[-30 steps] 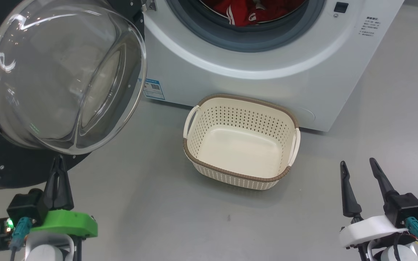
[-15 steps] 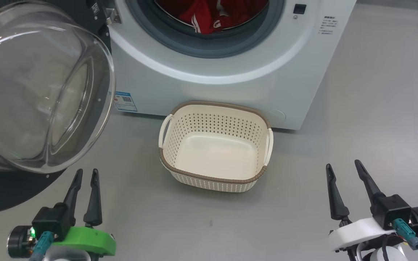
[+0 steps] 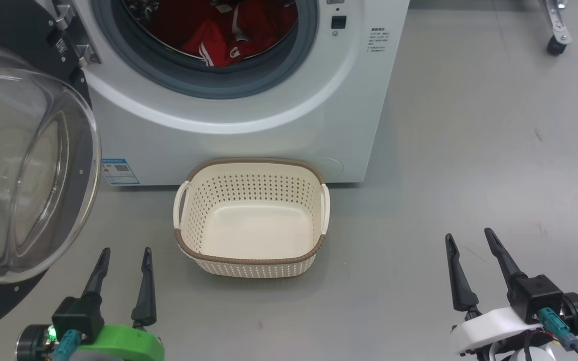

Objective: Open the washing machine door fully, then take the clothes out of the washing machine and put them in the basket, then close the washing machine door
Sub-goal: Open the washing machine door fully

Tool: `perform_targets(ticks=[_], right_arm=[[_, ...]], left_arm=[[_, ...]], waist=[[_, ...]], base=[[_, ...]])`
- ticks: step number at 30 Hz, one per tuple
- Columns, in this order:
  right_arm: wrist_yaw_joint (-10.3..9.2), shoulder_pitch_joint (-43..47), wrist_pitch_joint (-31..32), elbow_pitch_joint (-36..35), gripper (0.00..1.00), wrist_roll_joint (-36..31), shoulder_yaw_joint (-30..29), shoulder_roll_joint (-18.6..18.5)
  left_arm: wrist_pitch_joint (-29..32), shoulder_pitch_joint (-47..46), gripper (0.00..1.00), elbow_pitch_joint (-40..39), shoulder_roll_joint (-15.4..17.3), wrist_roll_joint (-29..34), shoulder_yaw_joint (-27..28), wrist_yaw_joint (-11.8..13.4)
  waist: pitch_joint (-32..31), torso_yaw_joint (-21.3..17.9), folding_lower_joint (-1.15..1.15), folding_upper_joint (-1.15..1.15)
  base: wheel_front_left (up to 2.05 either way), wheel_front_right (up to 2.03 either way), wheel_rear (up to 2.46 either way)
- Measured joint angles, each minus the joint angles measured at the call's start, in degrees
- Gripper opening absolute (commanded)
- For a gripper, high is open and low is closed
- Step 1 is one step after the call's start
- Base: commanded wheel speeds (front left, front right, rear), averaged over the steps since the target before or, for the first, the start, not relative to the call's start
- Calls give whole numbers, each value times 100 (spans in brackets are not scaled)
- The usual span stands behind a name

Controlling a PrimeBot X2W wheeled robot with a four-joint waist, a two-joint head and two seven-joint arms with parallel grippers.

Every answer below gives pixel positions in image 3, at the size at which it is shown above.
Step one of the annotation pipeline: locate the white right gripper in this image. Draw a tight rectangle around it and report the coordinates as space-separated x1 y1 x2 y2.
445 228 543 356

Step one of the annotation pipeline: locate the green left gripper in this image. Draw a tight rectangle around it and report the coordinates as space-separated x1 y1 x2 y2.
76 247 165 361

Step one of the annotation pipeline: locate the black round glass washer door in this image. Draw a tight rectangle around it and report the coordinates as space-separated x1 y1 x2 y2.
0 0 103 339

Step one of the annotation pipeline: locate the red and white garment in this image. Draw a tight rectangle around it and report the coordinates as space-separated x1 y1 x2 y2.
149 0 300 68

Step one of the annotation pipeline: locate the cream perforated laundry basket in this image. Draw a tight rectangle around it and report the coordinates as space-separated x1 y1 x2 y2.
173 157 331 279

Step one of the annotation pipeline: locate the white front-load washing machine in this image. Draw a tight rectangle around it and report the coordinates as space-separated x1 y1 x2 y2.
71 0 410 186

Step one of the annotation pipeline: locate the blue energy label sticker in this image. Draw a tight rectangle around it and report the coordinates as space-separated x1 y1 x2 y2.
100 158 140 186

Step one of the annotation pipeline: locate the teal plug left camera cable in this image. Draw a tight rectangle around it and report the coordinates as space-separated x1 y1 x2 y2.
58 330 83 361

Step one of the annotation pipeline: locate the teal plug camera cable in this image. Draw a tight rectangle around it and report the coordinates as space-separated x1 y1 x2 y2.
58 330 83 361
537 308 578 361

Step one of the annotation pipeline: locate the teal plug right camera cable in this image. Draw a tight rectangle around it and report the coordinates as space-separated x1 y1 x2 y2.
537 308 578 361

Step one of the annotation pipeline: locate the metal bracket with black caster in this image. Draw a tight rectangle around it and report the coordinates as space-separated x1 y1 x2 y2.
540 0 573 56

